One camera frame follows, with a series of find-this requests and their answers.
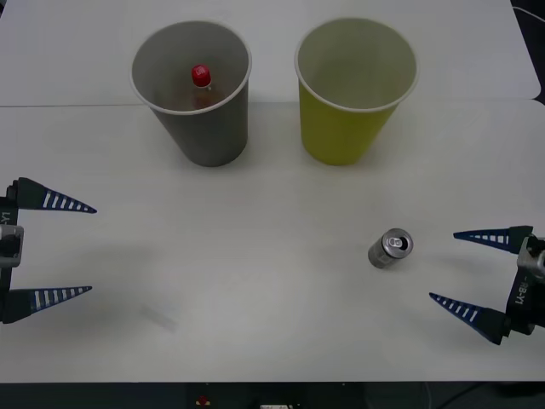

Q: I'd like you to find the red-capped plastic bottle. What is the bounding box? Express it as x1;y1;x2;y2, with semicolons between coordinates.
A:
190;63;226;112

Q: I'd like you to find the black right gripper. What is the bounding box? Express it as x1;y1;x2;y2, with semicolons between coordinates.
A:
428;225;545;346

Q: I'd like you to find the black robot torso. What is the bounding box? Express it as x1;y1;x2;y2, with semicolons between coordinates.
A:
186;382;367;409

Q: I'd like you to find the black drink can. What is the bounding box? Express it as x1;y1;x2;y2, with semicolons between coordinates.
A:
367;228;414;269

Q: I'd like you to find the grey plastic waste bin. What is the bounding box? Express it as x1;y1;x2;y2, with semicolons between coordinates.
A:
129;20;252;168

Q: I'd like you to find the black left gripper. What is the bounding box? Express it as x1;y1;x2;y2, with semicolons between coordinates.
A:
0;177;98;325

